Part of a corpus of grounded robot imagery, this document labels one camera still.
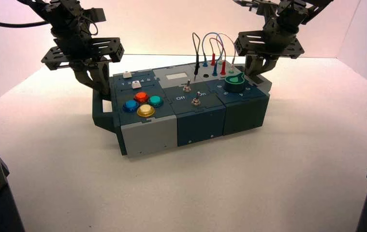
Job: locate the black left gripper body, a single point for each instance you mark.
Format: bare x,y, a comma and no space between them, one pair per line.
74,48

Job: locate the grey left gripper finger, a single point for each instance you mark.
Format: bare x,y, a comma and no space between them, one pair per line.
103,78
85,78

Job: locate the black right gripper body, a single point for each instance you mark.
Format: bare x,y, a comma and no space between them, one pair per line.
276,40

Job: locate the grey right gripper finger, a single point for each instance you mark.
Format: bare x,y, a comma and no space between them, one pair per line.
251,65
266,65

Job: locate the blue grey control box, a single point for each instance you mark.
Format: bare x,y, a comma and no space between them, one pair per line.
148,137

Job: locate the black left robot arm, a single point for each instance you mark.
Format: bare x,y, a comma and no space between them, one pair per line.
64,14

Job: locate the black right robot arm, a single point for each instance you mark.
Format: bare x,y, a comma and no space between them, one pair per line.
289,12

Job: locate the white slider knob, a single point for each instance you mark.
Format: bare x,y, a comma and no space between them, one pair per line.
126,75
135,85

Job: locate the green rotary knob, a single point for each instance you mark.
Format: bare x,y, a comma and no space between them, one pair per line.
236,84

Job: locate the blue round push button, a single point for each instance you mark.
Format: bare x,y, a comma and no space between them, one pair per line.
131,105

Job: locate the orange round push button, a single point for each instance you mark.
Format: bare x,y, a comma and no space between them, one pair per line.
141,97

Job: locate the yellow round push button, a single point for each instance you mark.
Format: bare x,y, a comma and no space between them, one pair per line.
145,110

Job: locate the teal round push button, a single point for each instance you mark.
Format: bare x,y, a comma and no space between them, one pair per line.
155,101

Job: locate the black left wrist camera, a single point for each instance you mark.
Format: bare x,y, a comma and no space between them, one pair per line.
95,14

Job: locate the silver toggle switch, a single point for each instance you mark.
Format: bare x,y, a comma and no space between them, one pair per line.
187,86
196,99

